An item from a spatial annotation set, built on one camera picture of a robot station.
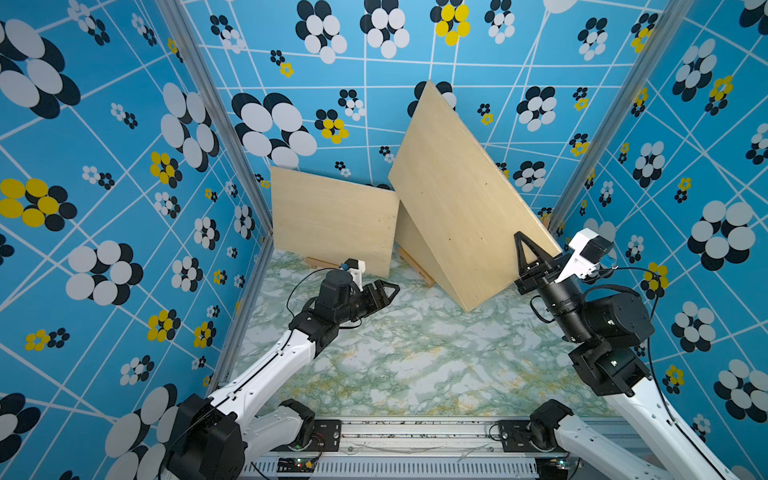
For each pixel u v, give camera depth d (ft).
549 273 1.55
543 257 1.60
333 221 3.16
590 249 1.41
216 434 1.26
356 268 2.40
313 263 3.50
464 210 2.06
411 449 2.37
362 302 2.26
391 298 2.32
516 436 2.39
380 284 2.28
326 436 2.41
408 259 3.35
